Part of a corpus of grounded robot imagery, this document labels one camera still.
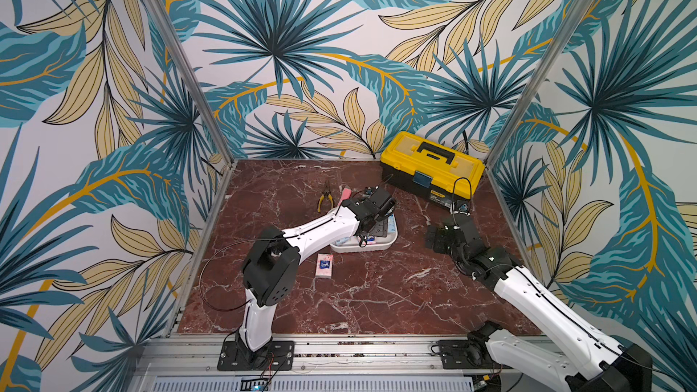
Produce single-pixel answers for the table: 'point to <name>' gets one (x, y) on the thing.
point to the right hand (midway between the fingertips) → (443, 232)
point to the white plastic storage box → (375, 244)
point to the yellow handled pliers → (326, 193)
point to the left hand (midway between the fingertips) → (370, 229)
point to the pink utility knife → (345, 195)
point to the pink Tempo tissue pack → (324, 265)
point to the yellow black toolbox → (429, 171)
